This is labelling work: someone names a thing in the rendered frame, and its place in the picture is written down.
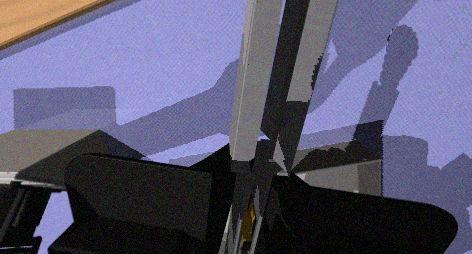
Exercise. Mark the light brown wooden board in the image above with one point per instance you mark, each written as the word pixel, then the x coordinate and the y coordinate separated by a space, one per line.
pixel 23 19

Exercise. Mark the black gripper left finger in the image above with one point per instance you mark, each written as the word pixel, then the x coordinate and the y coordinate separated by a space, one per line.
pixel 195 199

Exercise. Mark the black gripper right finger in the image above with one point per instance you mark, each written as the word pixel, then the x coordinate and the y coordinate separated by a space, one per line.
pixel 296 212

